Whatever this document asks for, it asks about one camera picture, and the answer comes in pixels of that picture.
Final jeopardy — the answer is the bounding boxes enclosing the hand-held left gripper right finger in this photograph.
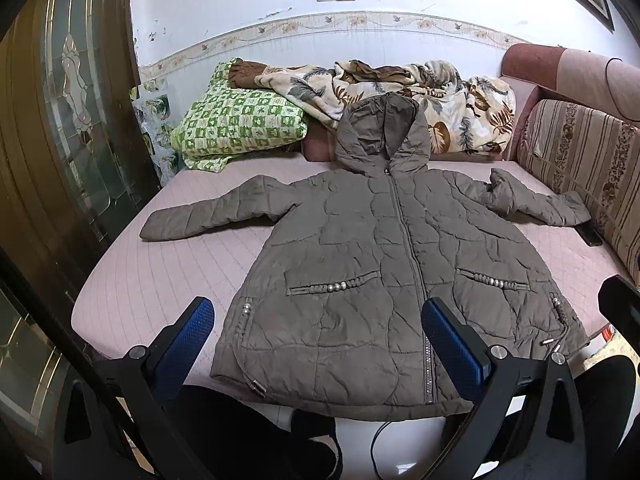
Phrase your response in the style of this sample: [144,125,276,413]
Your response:
[421,296,588,480]

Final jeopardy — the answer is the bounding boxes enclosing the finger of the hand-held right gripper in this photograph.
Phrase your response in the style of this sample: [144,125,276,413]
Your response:
[598,275,640,351]

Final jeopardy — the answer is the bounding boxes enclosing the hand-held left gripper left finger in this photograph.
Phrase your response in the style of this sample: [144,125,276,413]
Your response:
[52,296,216,480]

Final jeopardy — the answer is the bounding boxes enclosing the grey-brown quilted hooded jacket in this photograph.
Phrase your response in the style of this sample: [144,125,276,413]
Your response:
[140,92,593,422]

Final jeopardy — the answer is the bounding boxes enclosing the black phone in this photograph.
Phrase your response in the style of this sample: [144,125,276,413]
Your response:
[574,223,603,247]

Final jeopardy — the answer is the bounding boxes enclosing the person's right leg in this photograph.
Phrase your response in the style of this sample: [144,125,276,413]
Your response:
[575,355,640,466]

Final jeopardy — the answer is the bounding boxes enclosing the person's leg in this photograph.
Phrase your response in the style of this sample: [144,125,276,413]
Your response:
[165,385,343,480]
[575,355,640,466]

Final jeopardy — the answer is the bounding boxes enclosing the person's left leg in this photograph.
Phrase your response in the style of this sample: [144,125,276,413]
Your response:
[165,385,343,480]

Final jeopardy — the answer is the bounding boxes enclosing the striped floral sofa cushion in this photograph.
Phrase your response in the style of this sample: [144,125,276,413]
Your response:
[516,99,640,286]

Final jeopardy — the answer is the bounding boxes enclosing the printed plastic bag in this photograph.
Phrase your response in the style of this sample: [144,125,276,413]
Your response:
[131,80,176,186]

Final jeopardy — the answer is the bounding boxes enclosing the green checkered pillow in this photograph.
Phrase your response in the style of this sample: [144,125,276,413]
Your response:
[170,60,310,173]

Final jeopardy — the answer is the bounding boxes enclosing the wooden door with stained glass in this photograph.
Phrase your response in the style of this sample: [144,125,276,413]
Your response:
[0,0,161,480]

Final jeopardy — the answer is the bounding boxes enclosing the pink upholstered sofa backrest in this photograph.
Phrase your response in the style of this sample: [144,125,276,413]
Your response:
[500,42,640,161]

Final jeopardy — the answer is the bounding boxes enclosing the leaf print blanket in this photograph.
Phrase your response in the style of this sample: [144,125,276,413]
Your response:
[255,59,517,155]

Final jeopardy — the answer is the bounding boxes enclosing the brown cloth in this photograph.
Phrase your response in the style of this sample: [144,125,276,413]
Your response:
[227,59,271,90]

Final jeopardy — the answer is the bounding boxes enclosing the black floor cable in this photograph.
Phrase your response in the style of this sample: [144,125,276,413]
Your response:
[369,420,397,480]

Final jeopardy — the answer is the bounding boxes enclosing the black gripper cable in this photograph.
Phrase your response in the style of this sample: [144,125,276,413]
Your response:
[0,247,151,461]

